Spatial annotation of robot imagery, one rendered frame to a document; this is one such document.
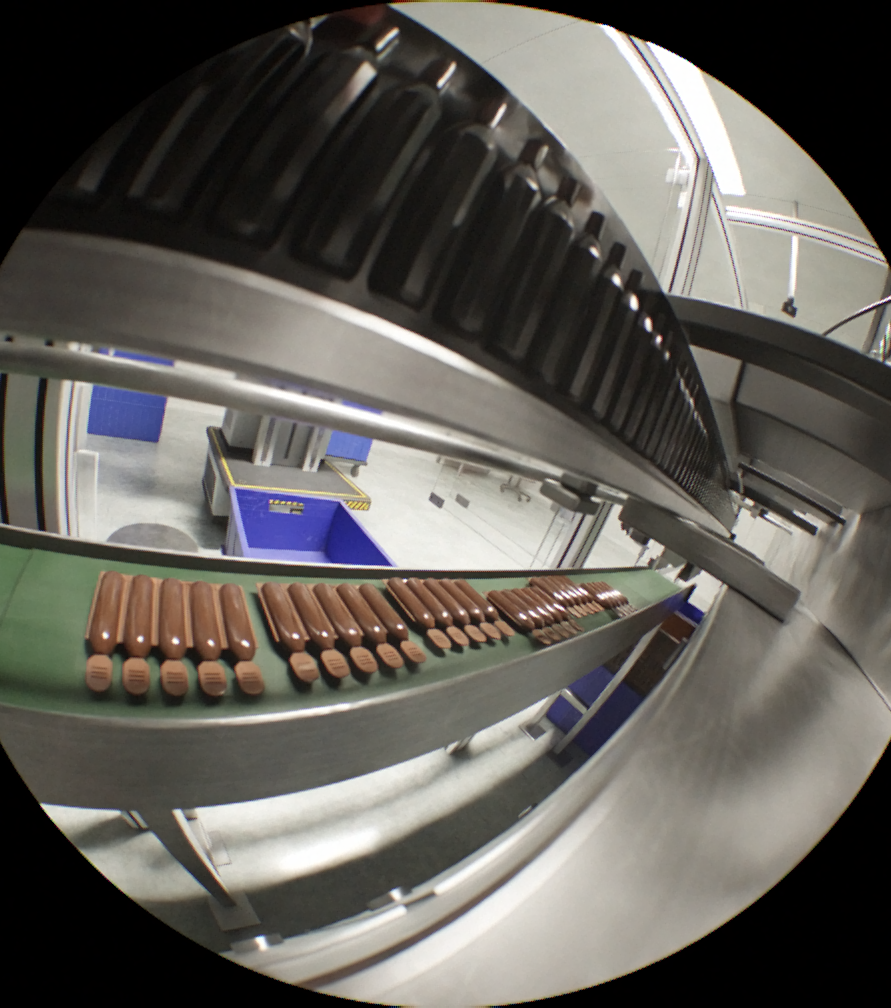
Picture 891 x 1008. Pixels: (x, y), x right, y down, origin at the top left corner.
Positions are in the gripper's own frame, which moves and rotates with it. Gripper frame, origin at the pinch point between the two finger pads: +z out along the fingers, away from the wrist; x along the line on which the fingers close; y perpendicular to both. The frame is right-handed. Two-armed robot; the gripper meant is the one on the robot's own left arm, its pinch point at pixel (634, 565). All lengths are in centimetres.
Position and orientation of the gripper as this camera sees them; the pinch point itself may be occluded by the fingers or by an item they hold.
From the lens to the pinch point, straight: 106.4
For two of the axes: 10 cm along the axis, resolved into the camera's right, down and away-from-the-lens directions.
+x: -7.3, -1.0, -6.7
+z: -3.6, 9.0, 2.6
